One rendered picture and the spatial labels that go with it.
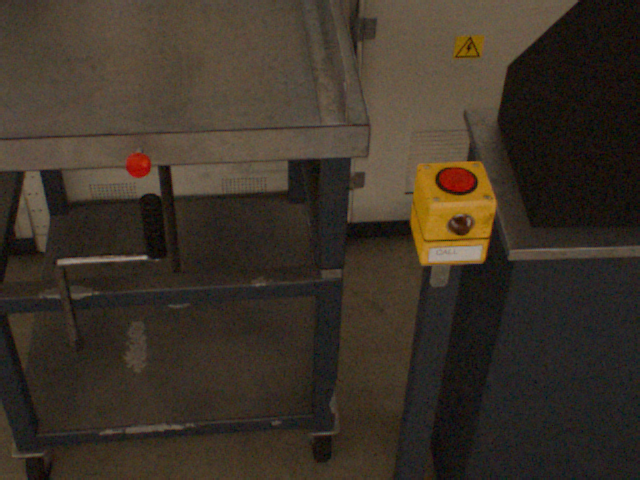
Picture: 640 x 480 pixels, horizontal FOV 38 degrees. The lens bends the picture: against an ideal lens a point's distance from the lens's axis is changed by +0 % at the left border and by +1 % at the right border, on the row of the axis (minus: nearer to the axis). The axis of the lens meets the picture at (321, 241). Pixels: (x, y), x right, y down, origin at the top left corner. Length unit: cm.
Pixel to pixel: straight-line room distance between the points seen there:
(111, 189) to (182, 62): 86
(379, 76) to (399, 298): 53
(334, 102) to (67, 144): 36
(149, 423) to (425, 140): 89
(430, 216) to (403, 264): 121
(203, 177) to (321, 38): 81
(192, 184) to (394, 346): 59
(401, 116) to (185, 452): 85
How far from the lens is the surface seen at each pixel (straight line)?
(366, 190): 222
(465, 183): 109
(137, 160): 124
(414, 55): 202
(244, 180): 219
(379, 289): 222
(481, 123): 146
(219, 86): 134
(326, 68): 137
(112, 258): 138
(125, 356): 187
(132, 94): 134
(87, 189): 222
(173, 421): 176
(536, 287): 133
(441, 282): 119
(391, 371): 206
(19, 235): 234
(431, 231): 109
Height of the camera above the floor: 159
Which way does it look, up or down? 43 degrees down
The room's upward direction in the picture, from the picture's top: 2 degrees clockwise
